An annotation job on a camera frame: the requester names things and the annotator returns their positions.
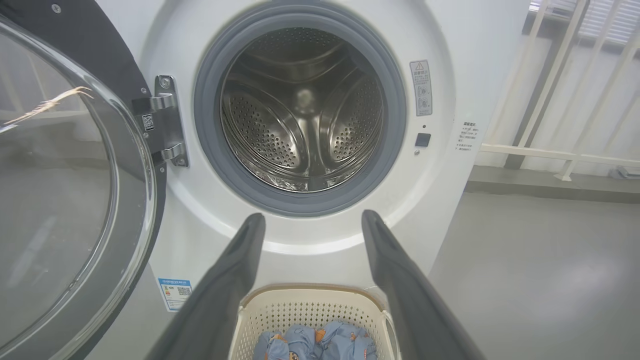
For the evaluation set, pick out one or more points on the black round glass washer door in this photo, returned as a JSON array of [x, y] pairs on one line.
[[65, 200]]

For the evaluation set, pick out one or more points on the black text instruction label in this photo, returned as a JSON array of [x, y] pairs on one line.
[[467, 136]]

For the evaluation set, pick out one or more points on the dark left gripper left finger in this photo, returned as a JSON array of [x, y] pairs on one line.
[[220, 300]]

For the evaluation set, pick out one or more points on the white front-load washing machine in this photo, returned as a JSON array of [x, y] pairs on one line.
[[450, 50]]

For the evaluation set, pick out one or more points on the blue energy label sticker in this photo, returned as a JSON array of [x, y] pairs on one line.
[[175, 295]]

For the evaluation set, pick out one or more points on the cream perforated laundry basket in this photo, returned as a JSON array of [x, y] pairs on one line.
[[300, 307]]

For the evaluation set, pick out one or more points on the metal door hinge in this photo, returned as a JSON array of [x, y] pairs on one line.
[[167, 120]]

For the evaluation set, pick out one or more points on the white metal railing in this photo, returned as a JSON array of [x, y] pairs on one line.
[[550, 152]]

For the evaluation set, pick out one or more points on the perforated steel washer drum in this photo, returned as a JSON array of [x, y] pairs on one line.
[[300, 115]]

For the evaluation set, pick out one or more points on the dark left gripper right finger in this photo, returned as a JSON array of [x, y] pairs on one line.
[[410, 305]]

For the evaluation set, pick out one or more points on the grey warning sticker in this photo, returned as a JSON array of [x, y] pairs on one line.
[[421, 87]]

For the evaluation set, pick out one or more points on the black door latch socket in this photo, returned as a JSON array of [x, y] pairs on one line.
[[422, 139]]

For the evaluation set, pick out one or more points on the blue cartoon print garment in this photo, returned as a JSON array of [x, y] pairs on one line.
[[350, 342], [290, 345]]

